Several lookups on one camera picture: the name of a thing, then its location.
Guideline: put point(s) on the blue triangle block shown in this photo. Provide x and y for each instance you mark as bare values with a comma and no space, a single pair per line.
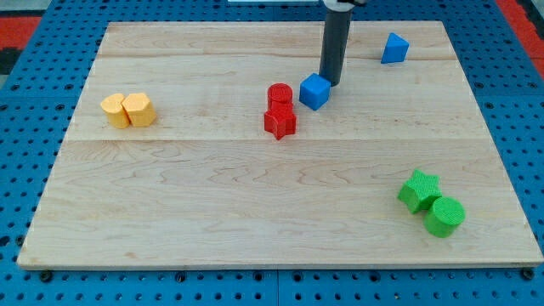
395,49

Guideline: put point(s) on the red star block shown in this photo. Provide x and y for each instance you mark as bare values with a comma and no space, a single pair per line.
280,121

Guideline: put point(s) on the red cylinder block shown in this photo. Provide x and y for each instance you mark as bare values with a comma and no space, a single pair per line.
279,95

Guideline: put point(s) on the blue cube block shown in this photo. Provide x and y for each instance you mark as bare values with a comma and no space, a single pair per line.
314,91

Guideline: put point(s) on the wooden board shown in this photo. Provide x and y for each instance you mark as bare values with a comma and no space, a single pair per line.
205,187

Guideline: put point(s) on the yellow hexagon block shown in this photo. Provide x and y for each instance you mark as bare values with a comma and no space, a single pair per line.
140,110

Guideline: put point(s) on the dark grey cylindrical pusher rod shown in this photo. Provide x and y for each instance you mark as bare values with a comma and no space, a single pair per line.
334,40

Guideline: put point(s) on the green star block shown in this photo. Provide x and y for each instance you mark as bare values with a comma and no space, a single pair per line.
420,191

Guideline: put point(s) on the green cylinder block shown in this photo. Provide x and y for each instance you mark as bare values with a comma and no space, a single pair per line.
444,216

